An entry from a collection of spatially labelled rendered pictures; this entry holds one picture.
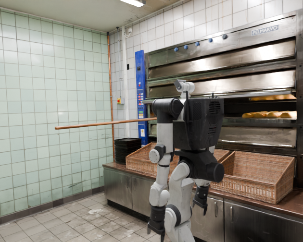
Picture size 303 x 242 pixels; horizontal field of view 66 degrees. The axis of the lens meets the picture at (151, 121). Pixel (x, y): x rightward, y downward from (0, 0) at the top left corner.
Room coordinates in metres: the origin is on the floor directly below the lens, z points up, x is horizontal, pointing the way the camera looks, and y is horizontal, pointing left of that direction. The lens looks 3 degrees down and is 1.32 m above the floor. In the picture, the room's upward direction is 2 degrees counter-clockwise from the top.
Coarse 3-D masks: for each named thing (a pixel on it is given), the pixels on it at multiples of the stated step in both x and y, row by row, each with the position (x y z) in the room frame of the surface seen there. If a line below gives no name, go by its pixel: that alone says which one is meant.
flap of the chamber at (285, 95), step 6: (222, 96) 2.35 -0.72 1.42; (228, 96) 2.30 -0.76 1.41; (234, 96) 2.26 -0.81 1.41; (240, 96) 2.21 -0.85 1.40; (246, 96) 2.17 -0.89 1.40; (252, 96) 2.13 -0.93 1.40; (258, 96) 2.10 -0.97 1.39; (264, 96) 2.08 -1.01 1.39; (270, 96) 2.06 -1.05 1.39; (276, 96) 2.04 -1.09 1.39; (282, 96) 2.02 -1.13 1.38; (288, 96) 2.00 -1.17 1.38; (294, 96) 2.00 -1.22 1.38; (144, 102) 3.15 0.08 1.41; (150, 102) 3.07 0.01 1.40
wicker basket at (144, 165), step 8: (152, 144) 3.22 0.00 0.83; (136, 152) 3.03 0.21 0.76; (144, 152) 3.13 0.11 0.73; (128, 160) 2.87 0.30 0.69; (136, 160) 2.77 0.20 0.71; (144, 160) 2.67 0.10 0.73; (128, 168) 2.87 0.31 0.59; (136, 168) 2.78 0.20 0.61; (144, 168) 2.85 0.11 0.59; (152, 168) 2.84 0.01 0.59
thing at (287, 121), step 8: (152, 120) 3.26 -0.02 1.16; (224, 120) 2.49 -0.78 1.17; (232, 120) 2.43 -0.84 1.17; (240, 120) 2.37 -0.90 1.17; (248, 120) 2.31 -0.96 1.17; (256, 120) 2.25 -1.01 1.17; (264, 120) 2.20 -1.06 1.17; (272, 120) 2.15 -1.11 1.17; (280, 120) 2.10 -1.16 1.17; (288, 120) 2.06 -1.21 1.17
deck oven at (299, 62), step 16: (160, 48) 3.12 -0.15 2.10; (144, 64) 3.34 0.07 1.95; (256, 64) 2.25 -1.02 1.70; (272, 64) 2.15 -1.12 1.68; (288, 64) 2.06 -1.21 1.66; (160, 80) 3.13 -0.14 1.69; (192, 80) 2.77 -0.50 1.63; (224, 112) 4.22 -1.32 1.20; (240, 112) 4.00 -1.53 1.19; (224, 144) 2.49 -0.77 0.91
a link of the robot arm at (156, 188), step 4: (156, 184) 1.31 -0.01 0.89; (160, 184) 1.30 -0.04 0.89; (164, 184) 1.31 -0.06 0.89; (152, 188) 1.31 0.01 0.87; (156, 188) 1.30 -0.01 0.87; (160, 188) 1.29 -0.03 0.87; (152, 192) 1.31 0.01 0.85; (156, 192) 1.29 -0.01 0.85; (160, 192) 1.29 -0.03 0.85; (152, 196) 1.31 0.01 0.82; (156, 196) 1.29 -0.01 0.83; (152, 200) 1.31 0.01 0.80; (156, 200) 1.29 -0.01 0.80; (152, 204) 1.31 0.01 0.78; (156, 204) 1.29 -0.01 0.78
